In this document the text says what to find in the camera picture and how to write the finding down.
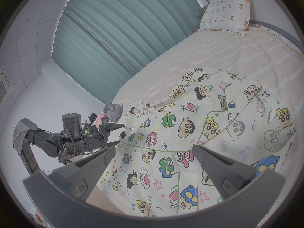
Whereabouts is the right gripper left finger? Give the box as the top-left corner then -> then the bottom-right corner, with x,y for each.
49,145 -> 119,202

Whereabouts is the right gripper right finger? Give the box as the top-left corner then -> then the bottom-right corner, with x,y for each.
192,144 -> 258,200

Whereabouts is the blue-green curtain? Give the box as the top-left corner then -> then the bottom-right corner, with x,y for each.
51,0 -> 209,105

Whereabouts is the bed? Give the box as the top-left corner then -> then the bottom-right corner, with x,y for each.
85,0 -> 304,219

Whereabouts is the ceiling air conditioner vent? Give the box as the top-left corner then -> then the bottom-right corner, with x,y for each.
0,66 -> 13,109

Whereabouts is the pink garment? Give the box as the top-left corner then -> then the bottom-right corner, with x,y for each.
91,113 -> 110,128

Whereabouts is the white printed pyjama top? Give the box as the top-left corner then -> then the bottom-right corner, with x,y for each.
96,67 -> 296,218

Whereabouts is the white printed pillow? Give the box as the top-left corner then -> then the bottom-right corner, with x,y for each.
199,0 -> 252,35

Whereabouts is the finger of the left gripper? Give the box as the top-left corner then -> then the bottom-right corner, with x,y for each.
104,140 -> 121,149
106,123 -> 125,134

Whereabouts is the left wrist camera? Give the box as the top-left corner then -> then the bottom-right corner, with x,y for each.
88,124 -> 100,137

